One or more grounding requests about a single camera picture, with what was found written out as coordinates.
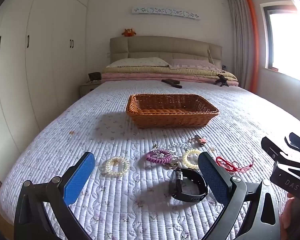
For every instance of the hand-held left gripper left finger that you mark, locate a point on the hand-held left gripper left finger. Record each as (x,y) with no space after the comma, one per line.
(80,177)

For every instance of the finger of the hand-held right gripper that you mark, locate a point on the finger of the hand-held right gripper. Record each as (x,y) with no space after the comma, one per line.
(298,143)
(272,148)

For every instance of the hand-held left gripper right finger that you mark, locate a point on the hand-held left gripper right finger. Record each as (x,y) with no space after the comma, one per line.
(212,177)

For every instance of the small silver earring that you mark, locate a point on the small silver earring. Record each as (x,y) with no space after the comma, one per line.
(211,150)

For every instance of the black wristwatch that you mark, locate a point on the black wristwatch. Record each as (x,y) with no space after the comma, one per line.
(187,197)

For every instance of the brown wicker basket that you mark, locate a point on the brown wicker basket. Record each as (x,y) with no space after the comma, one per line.
(170,120)

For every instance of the person's right hand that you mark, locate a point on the person's right hand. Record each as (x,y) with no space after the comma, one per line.
(287,212)

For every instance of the white floral quilted bedspread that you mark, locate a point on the white floral quilted bedspread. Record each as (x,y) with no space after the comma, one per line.
(90,130)

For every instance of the small black tripod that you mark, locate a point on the small black tripod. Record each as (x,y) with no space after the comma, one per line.
(221,79)

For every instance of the beige nightstand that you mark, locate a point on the beige nightstand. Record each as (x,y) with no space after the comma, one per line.
(88,88)

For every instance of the dark bag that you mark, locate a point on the dark bag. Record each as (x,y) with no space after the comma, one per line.
(94,76)

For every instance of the dark framed window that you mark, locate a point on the dark framed window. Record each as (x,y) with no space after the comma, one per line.
(285,42)

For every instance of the orange curtain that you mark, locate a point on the orange curtain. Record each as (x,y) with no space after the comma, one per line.
(252,42)

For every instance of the grey curtain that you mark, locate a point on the grey curtain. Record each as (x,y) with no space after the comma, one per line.
(238,42)

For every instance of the pink pillow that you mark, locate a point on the pink pillow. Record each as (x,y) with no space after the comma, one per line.
(192,64)

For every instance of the white wardrobe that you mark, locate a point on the white wardrobe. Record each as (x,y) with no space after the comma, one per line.
(40,67)

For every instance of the folded beige quilt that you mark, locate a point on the folded beige quilt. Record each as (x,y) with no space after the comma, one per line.
(165,70)

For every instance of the cream pillow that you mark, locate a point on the cream pillow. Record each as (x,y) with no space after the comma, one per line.
(137,62)

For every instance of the beige padded headboard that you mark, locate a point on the beige padded headboard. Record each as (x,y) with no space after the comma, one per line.
(165,45)

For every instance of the orange plush toy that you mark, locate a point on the orange plush toy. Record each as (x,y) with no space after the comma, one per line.
(129,33)

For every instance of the white carved wall decoration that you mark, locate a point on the white carved wall decoration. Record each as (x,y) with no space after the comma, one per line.
(165,12)

